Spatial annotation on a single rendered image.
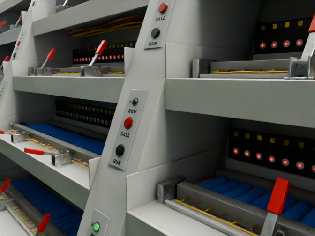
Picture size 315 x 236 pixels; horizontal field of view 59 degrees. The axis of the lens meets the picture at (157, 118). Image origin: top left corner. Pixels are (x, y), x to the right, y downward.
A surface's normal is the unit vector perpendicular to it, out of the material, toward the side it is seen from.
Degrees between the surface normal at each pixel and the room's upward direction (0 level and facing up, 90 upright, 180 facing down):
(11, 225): 23
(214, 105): 112
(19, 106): 90
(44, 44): 90
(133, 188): 90
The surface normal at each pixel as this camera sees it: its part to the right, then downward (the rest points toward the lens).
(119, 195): -0.67, -0.28
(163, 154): 0.69, 0.11
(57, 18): -0.73, 0.11
